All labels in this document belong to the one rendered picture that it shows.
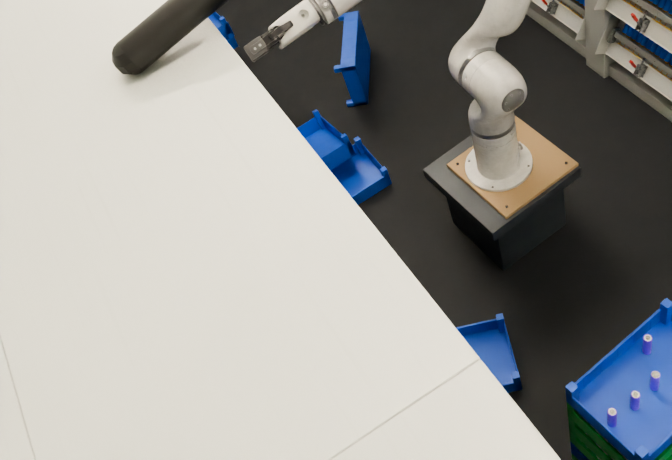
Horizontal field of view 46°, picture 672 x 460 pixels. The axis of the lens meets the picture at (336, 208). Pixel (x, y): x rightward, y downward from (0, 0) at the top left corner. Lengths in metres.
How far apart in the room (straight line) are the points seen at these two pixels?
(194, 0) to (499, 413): 0.33
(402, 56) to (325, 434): 2.81
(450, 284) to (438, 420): 2.10
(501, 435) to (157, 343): 0.18
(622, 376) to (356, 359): 1.49
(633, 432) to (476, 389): 1.44
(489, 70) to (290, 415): 1.64
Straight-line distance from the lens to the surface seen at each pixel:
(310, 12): 1.60
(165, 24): 0.54
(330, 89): 3.09
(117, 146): 0.52
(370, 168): 2.76
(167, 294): 0.43
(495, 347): 2.32
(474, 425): 0.35
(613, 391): 1.82
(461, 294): 2.42
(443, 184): 2.30
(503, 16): 1.91
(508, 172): 2.24
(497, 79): 1.94
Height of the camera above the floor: 2.08
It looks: 50 degrees down
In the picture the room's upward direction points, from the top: 24 degrees counter-clockwise
